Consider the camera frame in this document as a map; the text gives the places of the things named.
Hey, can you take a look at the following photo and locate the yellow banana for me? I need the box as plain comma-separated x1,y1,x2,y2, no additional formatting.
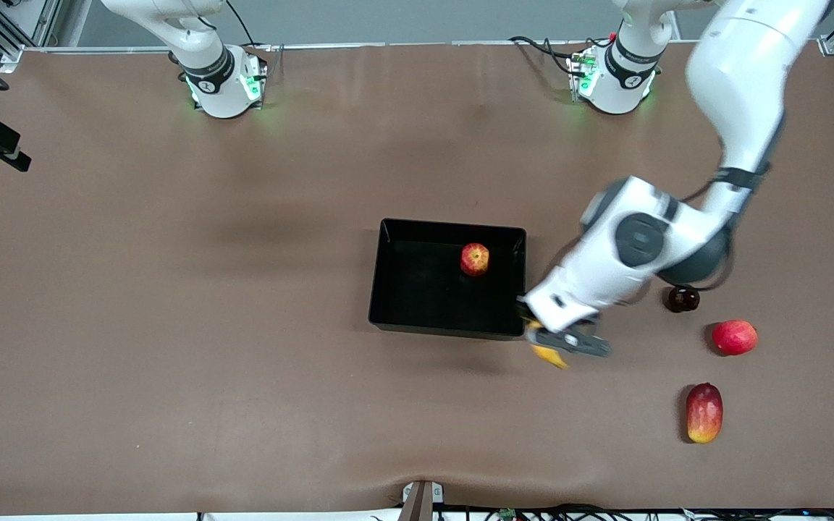
528,321,570,370

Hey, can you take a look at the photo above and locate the small red yellow apple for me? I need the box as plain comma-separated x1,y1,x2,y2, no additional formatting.
460,242,491,278

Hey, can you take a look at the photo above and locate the black plastic box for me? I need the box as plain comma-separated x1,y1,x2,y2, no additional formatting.
368,218,527,341

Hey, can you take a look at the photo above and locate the dark purple plum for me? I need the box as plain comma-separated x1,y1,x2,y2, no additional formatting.
667,285,701,313

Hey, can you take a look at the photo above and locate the red yellow mango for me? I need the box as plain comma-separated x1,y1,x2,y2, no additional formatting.
685,382,724,444

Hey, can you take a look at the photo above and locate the brown table mat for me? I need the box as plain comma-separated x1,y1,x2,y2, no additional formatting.
0,42,834,516

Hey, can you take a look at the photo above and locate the grey metal clamp bracket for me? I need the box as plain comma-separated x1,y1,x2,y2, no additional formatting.
401,480,445,521

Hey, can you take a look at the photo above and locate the black base cable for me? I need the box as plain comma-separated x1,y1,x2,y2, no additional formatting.
225,0,274,53
510,35,586,77

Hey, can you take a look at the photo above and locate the silver table edge rail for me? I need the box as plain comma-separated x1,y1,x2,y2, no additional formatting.
0,40,707,56

